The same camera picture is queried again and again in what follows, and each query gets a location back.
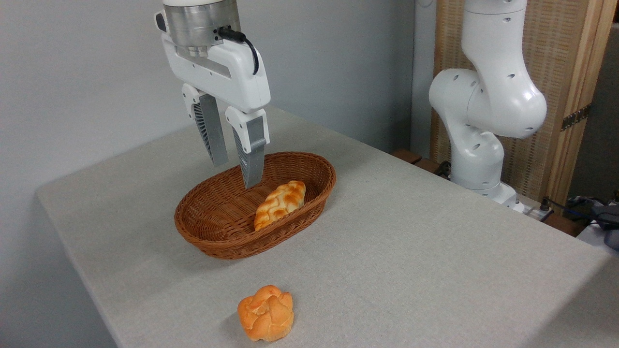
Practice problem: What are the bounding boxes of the round orange bread bun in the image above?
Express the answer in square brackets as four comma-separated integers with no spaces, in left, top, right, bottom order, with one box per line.
[237,285,295,343]

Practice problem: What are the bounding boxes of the brown wicker basket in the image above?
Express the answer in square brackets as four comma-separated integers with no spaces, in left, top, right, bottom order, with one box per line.
[174,151,337,260]

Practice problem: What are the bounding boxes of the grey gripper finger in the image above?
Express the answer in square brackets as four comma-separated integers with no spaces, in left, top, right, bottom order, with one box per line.
[225,106,271,189]
[181,83,229,168]

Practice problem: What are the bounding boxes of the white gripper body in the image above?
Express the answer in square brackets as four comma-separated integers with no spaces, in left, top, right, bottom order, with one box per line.
[161,32,272,115]

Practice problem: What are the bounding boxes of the black cables bundle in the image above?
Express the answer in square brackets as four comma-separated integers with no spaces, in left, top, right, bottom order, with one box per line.
[538,195,619,229]

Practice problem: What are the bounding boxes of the dark grey object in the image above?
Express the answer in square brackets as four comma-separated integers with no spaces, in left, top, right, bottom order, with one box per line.
[591,203,619,251]

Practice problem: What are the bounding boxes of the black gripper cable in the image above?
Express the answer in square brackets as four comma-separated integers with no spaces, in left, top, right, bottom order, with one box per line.
[219,26,260,76]

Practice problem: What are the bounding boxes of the long braided bread loaf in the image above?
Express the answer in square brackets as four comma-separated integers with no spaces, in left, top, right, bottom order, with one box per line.
[254,180,307,232]

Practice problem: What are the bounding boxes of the wooden rattan folding screen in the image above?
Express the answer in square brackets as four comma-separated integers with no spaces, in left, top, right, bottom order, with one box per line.
[430,0,619,208]

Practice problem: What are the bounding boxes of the metal screen hinge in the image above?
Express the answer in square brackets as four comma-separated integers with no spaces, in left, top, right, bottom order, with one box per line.
[561,103,591,132]

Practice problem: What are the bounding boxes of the white power strip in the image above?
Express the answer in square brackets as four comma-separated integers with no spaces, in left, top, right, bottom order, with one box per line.
[513,200,555,223]

